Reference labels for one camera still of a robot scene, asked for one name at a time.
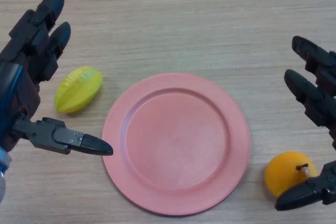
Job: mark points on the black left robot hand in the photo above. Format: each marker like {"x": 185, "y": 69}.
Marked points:
{"x": 23, "y": 51}

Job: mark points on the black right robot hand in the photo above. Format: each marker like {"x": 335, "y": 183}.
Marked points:
{"x": 315, "y": 98}

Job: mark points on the yellow pear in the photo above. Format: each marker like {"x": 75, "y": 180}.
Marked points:
{"x": 281, "y": 171}

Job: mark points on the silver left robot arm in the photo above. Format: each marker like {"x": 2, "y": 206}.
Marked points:
{"x": 3, "y": 159}

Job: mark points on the pink round plate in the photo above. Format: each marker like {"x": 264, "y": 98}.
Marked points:
{"x": 178, "y": 142}

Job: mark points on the yellow-green starfruit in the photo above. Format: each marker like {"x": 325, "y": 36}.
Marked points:
{"x": 76, "y": 90}

